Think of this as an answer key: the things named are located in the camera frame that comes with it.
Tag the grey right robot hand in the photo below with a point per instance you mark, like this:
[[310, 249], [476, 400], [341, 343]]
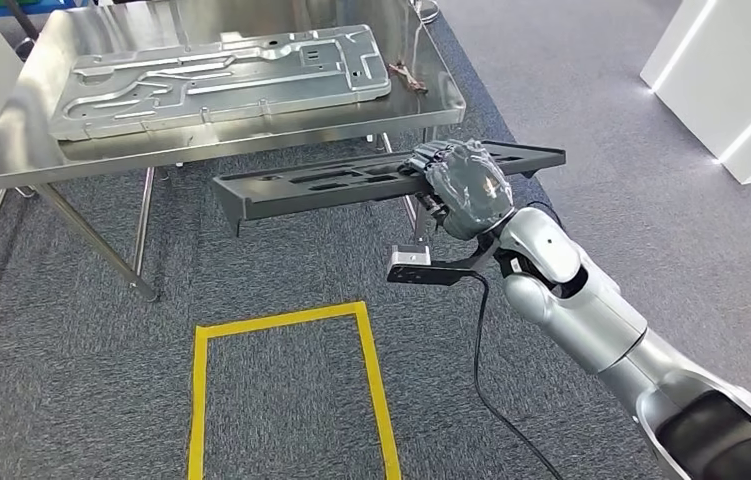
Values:
[[471, 189]]

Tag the black plastic panel part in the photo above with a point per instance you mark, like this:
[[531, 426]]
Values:
[[322, 199]]

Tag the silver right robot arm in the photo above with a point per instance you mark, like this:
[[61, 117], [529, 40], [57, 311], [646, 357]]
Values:
[[587, 311]]

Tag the stainless steel workbench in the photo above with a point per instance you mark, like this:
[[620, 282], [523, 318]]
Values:
[[24, 152]]

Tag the small brown rusty tool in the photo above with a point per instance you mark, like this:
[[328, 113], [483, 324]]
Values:
[[408, 78]]

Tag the chrome stool base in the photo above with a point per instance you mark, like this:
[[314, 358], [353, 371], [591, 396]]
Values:
[[424, 10]]

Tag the yellow floor tape square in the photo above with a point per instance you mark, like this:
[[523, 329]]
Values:
[[282, 319]]

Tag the stamped sheet metal panel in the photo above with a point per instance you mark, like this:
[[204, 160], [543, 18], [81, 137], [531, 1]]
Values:
[[216, 86]]

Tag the white block with light strips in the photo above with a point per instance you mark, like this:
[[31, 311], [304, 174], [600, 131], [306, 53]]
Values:
[[733, 73]]

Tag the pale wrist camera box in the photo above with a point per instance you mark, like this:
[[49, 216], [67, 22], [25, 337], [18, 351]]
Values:
[[415, 265]]

